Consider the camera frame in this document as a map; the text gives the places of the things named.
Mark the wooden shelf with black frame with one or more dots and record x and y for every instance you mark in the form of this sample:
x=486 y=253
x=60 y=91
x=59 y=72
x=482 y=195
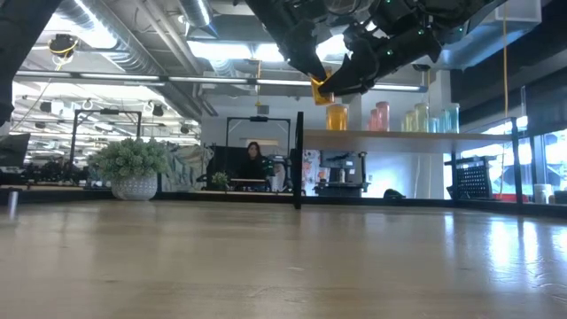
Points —
x=398 y=142

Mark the green plant in white pot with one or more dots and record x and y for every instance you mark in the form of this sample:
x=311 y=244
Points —
x=133 y=164

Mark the person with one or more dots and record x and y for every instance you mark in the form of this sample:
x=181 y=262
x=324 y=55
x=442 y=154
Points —
x=252 y=161

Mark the colourful printed banner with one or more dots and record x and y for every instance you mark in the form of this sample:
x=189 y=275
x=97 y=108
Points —
x=310 y=170

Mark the black perforated metal rack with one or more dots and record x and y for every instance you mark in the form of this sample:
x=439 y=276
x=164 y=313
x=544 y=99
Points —
x=474 y=179

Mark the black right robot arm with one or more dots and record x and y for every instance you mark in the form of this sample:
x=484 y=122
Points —
x=465 y=11

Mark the long ceiling light bar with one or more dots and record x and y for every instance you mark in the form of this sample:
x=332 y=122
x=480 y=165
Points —
x=208 y=80

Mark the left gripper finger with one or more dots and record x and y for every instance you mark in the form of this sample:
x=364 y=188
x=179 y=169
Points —
x=305 y=49

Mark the black desktop machine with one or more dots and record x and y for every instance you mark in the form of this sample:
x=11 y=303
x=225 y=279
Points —
x=341 y=175

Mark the white plastic tub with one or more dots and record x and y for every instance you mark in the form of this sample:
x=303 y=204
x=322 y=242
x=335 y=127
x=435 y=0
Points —
x=542 y=193

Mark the black metal frame stand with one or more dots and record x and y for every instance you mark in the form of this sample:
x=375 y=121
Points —
x=259 y=119
x=106 y=111

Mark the yellow medicine bottle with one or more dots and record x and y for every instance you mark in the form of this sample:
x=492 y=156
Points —
x=410 y=122

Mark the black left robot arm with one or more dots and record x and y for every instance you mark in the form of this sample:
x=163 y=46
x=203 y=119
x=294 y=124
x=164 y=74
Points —
x=22 y=44

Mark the small green potted plant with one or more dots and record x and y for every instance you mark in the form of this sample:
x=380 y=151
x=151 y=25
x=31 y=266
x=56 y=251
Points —
x=220 y=178

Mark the black dome object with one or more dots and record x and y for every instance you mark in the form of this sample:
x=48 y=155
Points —
x=393 y=194

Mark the patterned grey cloth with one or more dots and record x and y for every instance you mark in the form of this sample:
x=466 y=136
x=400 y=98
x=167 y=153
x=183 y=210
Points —
x=190 y=161

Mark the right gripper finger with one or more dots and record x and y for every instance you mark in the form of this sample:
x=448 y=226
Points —
x=354 y=73

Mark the black monitor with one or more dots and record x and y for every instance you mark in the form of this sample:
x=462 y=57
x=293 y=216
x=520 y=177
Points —
x=13 y=148

